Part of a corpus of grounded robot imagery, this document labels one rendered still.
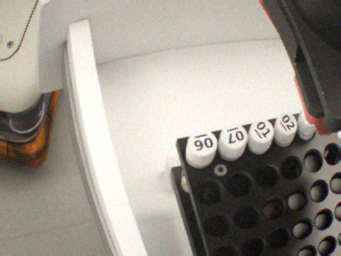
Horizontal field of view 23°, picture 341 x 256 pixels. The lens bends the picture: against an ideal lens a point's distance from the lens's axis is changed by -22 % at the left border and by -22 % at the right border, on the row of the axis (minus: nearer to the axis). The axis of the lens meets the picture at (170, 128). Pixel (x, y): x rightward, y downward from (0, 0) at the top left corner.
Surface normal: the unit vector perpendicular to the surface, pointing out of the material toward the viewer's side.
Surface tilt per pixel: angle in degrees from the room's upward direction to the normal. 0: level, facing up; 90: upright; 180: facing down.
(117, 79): 0
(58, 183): 0
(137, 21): 90
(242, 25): 90
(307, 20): 93
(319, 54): 3
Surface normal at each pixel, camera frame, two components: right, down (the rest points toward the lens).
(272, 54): 0.08, -0.44
